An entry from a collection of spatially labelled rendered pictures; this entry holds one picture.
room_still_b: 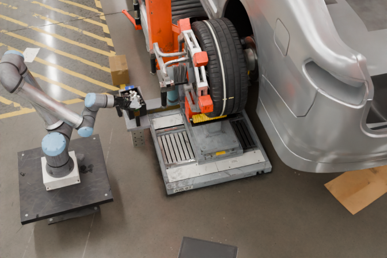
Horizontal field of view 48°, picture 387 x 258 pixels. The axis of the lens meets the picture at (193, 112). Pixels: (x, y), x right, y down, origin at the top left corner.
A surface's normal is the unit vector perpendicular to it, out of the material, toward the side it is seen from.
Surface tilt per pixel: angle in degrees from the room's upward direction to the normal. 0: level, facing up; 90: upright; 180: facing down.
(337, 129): 89
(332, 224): 0
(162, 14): 90
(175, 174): 0
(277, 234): 0
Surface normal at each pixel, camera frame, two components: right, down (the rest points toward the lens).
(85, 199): 0.00, -0.69
